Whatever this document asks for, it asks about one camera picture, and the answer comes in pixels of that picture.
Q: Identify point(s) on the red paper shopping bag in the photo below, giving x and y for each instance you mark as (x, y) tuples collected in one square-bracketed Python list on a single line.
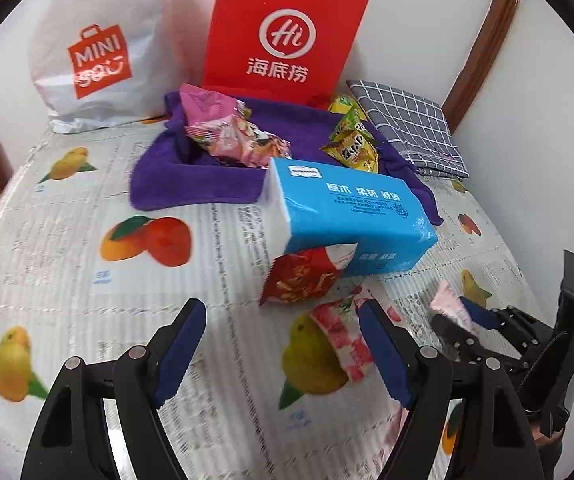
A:
[(287, 10)]

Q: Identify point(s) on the grey checked pillow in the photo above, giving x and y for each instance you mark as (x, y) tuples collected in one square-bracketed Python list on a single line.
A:
[(407, 120)]

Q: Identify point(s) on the green yellow snack packet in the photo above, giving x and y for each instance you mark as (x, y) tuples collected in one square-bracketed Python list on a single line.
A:
[(349, 122), (354, 154)]

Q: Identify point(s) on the pale pink snack packet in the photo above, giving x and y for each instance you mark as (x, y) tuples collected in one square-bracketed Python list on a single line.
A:
[(449, 302)]

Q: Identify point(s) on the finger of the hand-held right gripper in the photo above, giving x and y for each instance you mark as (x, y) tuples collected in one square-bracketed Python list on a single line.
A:
[(459, 337), (479, 316)]

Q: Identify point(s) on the pink white checked snack packet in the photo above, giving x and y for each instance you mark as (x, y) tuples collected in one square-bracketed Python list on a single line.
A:
[(342, 330)]

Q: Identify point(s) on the white plastic shopping bag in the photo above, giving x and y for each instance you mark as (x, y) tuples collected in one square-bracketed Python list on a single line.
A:
[(107, 10)]

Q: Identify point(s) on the purple towel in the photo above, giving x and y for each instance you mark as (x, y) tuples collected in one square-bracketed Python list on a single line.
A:
[(202, 180)]

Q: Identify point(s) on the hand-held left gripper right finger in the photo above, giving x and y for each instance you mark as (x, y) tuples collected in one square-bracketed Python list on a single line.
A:
[(382, 355)]

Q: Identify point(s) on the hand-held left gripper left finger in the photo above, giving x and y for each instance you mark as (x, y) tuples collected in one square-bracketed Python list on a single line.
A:
[(182, 355)]

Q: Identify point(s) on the fruit print table cover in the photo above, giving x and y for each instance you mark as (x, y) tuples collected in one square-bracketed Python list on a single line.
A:
[(92, 310)]

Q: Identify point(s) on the wooden door trim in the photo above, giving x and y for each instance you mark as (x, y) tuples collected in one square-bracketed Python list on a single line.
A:
[(487, 35)]

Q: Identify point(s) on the person's right forearm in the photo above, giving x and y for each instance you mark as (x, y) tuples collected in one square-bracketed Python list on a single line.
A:
[(547, 452)]

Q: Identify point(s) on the red snack packet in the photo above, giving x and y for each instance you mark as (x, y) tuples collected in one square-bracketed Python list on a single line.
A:
[(297, 280)]

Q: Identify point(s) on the blue tissue pack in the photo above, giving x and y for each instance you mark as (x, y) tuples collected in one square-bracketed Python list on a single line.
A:
[(357, 205)]

